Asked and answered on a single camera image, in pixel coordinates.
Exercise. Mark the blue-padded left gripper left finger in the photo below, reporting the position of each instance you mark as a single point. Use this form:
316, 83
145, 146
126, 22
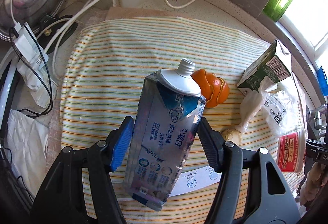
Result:
119, 142

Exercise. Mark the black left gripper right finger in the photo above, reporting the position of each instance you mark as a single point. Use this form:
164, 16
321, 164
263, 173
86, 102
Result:
212, 143

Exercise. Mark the red instant noodle cup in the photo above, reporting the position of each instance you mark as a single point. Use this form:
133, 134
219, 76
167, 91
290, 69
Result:
291, 151

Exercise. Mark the orange peel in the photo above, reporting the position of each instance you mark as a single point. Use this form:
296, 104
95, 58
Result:
213, 88

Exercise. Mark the clear plastic bag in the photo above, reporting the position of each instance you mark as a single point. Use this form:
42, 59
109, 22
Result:
281, 109

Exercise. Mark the white plastic bag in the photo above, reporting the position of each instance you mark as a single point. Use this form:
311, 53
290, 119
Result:
253, 102

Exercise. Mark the silver blue toothpaste tube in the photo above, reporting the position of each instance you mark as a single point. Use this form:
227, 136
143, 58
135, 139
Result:
169, 110

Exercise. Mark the green milk carton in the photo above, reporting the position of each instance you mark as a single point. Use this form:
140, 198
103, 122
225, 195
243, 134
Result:
275, 63

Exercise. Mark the chrome faucet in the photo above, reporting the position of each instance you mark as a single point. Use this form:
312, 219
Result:
316, 118

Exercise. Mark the blue sponge holder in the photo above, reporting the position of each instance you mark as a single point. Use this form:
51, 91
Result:
322, 80

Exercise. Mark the white power strip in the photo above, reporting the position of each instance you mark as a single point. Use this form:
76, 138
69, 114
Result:
32, 67

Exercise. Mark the white cloth bag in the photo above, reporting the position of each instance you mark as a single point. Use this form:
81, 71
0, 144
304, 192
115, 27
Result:
28, 141

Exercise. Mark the white ring light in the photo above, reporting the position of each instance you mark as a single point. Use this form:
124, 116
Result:
9, 81

